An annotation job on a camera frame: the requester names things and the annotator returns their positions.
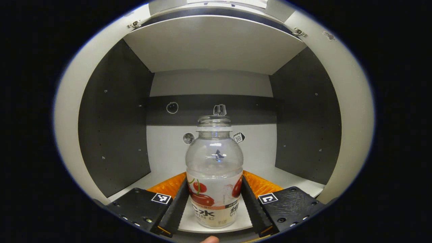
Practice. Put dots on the grey cabinet door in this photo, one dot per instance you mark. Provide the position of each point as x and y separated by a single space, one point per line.
67 118
354 118

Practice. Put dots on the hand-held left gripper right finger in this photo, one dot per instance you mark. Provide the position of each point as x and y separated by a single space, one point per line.
253 209

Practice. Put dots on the clear plastic bottle red label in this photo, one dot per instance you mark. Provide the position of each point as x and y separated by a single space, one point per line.
214 168

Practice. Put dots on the grey cabinet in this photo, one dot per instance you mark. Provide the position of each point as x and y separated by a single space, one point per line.
114 118

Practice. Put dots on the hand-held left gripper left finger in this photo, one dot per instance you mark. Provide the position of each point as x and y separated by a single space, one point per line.
175 211

